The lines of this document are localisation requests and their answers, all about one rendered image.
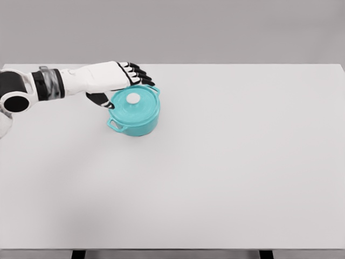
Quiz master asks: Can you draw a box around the teal pot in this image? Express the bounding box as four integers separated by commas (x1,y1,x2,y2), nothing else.
107,86,162,137

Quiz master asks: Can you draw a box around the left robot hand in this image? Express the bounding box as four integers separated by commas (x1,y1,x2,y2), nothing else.
85,61,155,110

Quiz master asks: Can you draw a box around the teal pot lid white knob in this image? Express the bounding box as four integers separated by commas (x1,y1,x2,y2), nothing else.
111,85,159,126

